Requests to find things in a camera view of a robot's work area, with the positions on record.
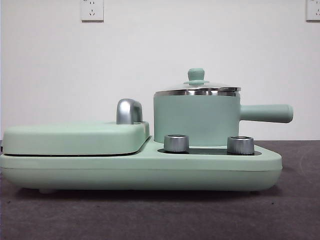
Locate green griddle cover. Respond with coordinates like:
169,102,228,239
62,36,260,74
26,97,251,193
2,120,151,156

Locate silver control knob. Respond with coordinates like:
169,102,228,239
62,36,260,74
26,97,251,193
226,135,256,155
163,133,190,153

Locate silver griddle cover handle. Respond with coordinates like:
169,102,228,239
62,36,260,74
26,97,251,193
116,98,144,125

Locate white wall socket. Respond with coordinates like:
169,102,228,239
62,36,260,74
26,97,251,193
80,0,105,22
306,0,320,22

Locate glass lid with green knob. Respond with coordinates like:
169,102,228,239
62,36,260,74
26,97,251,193
154,68,242,96

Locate green breakfast machine base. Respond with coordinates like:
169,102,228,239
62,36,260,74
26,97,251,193
0,136,284,195

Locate green pot with handle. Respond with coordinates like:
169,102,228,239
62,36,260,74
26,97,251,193
152,91,294,147

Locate black control panel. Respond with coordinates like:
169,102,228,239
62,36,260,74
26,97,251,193
157,147,262,155

